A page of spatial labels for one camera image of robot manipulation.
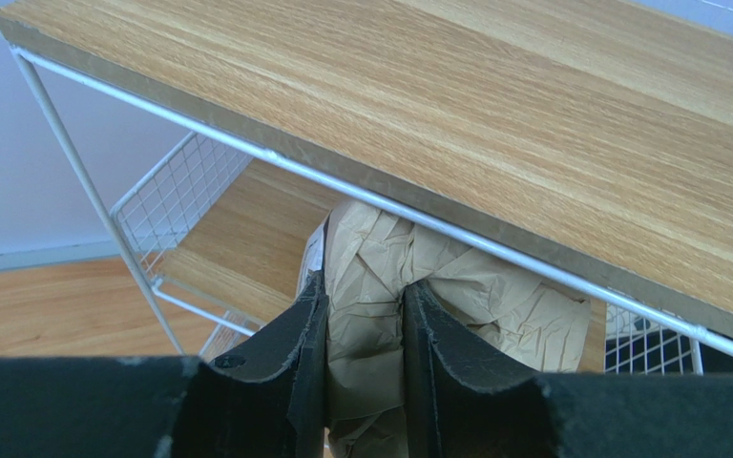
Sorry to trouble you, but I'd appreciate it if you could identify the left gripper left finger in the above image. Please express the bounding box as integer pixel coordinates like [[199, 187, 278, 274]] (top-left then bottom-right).
[[170, 271, 328, 457]]

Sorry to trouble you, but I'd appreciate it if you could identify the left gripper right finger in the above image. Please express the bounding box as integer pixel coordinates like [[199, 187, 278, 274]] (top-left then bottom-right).
[[402, 281, 556, 457]]

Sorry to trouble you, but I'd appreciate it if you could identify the brown paper roll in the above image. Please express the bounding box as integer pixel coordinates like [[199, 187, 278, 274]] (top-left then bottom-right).
[[323, 199, 605, 457]]

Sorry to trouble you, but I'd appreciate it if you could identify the white wire wooden shelf rack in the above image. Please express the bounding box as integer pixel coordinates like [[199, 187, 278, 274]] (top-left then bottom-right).
[[0, 1, 733, 356]]

